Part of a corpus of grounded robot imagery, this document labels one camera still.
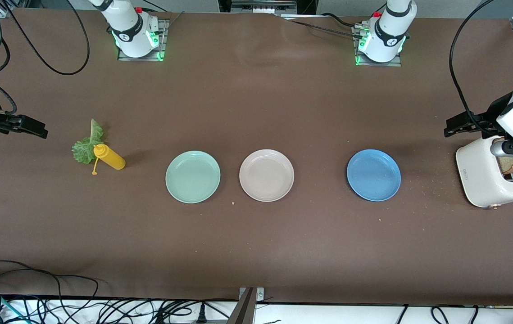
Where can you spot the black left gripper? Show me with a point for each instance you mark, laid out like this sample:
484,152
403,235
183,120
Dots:
492,116

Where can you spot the brown bread slice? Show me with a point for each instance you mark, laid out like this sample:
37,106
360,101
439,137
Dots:
508,165

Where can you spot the green lettuce leaf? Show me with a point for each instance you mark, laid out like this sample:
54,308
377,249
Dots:
86,150

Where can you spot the yellow mustard squeeze bottle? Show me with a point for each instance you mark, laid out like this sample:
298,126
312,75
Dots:
111,159

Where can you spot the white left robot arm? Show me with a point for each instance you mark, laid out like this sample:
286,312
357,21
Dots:
389,36

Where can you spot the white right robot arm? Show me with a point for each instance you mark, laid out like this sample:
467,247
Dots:
132,31

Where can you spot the blue plate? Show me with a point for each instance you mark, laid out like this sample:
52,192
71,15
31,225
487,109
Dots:
374,175

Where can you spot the green plate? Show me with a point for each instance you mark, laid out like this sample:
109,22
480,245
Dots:
192,177

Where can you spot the beige plate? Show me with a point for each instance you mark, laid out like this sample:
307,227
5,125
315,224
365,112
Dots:
266,175

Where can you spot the cream white toaster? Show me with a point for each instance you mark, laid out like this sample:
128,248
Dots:
477,175

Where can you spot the black power plug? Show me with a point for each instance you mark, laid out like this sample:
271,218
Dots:
201,315

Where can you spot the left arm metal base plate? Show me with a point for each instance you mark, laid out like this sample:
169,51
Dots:
378,64

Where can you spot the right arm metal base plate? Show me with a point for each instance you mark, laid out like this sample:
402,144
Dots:
162,45

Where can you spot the black metal machine frame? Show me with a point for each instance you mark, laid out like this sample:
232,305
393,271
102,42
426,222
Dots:
306,5

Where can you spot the grey metal table bracket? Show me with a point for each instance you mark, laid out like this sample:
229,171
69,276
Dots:
245,310

